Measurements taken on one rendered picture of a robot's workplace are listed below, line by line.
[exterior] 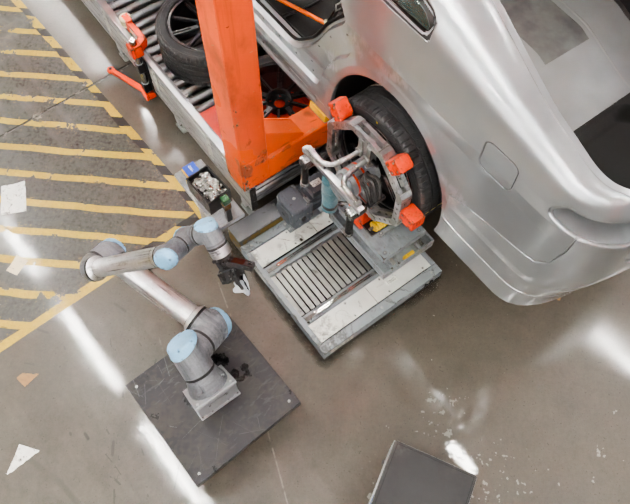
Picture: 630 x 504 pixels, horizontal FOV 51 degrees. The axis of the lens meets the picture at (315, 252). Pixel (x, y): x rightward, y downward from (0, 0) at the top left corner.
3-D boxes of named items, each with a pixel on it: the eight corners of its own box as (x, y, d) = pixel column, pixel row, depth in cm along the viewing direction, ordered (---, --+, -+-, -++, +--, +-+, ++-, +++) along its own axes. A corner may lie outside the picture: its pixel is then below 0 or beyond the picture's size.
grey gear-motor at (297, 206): (352, 208, 390) (355, 175, 359) (294, 246, 379) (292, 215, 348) (333, 187, 397) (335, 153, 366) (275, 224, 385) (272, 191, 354)
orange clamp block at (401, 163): (405, 167, 287) (415, 166, 278) (391, 176, 285) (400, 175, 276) (397, 153, 285) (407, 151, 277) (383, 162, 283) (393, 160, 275)
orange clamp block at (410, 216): (410, 210, 305) (423, 223, 301) (397, 218, 303) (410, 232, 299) (412, 201, 298) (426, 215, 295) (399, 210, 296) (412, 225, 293)
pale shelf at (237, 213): (245, 216, 348) (244, 213, 346) (217, 233, 344) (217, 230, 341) (201, 161, 364) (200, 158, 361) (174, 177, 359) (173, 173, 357)
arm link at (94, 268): (63, 268, 301) (162, 248, 261) (82, 253, 310) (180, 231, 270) (77, 289, 305) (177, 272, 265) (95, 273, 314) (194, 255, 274)
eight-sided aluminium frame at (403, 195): (402, 236, 325) (418, 173, 277) (392, 243, 323) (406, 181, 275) (335, 162, 345) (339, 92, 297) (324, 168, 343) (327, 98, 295)
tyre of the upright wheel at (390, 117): (371, 50, 305) (369, 146, 361) (330, 74, 299) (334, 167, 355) (472, 134, 275) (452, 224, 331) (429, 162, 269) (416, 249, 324)
